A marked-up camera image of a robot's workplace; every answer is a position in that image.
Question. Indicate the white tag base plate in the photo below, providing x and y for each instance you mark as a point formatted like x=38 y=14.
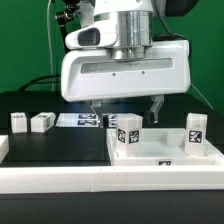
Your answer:
x=77 y=120

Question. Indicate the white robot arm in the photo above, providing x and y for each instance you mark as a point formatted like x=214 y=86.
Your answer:
x=115 y=53

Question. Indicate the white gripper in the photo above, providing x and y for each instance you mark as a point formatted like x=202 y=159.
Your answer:
x=94 y=75

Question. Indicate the white obstacle fence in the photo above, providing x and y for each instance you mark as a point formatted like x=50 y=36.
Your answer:
x=101 y=179

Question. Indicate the white square tabletop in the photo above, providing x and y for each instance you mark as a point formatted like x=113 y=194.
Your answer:
x=155 y=150

